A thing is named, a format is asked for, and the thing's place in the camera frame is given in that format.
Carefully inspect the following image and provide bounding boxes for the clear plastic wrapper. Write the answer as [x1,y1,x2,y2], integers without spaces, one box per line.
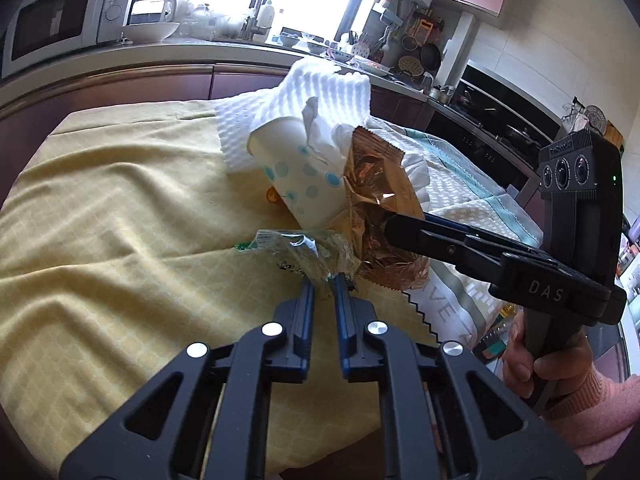
[235,230,360,285]

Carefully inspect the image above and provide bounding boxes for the brown foil snack bag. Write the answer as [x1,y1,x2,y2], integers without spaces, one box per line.
[329,127,430,290]

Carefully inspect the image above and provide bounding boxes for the orange peel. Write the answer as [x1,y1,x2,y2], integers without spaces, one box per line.
[266,186,283,205]

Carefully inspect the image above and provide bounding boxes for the white dotted paper cup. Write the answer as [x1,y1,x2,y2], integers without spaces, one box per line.
[246,117,347,230]

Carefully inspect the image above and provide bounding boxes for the white embossed paper towel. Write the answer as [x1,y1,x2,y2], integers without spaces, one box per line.
[213,56,371,174]

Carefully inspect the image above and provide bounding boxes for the right hand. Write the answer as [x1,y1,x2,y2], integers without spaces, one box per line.
[502,312,593,399]

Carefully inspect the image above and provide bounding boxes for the white green patterned tablecloth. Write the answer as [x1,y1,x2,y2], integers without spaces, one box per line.
[366,117,542,349]

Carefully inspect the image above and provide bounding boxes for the black built-in oven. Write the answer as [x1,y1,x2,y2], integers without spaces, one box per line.
[426,61,562,192]

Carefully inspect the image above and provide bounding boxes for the black frying pan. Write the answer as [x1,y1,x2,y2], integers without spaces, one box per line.
[420,42,442,73]

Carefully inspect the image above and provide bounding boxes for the yellow checked tablecloth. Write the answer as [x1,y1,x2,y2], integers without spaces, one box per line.
[0,98,436,478]

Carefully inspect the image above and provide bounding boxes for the white soap bottle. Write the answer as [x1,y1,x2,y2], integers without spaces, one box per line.
[256,0,276,35]

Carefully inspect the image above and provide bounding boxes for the white bowl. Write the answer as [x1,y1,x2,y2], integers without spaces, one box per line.
[122,22,179,44]

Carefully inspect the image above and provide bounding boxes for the maroon base cabinets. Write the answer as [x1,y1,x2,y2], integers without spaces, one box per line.
[0,62,436,201]

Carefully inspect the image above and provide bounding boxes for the glass kettle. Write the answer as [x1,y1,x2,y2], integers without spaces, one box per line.
[129,0,177,25]

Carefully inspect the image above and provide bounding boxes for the white microwave oven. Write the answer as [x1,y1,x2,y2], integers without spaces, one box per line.
[1,0,132,78]

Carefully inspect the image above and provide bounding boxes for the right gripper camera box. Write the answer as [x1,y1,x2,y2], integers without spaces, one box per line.
[538,129,623,287]

